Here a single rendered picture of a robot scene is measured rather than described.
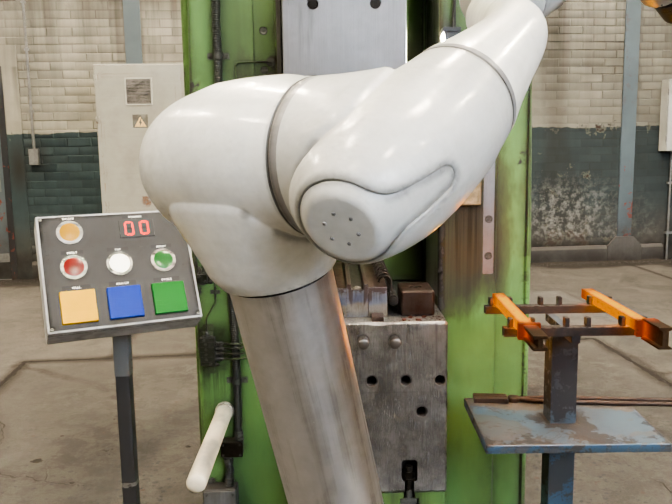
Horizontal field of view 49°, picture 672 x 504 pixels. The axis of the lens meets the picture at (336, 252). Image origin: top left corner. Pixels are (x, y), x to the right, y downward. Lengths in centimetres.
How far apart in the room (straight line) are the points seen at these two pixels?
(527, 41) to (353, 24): 121
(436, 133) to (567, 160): 789
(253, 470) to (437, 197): 174
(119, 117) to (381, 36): 554
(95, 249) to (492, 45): 130
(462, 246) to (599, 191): 659
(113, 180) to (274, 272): 666
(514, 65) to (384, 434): 141
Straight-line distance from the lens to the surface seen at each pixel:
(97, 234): 179
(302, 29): 185
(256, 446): 216
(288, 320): 66
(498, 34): 64
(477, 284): 205
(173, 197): 65
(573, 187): 844
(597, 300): 187
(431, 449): 195
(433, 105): 52
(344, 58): 184
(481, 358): 210
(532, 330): 152
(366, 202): 48
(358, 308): 188
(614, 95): 861
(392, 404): 189
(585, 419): 186
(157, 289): 175
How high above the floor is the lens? 136
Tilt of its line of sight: 9 degrees down
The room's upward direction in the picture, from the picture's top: 1 degrees counter-clockwise
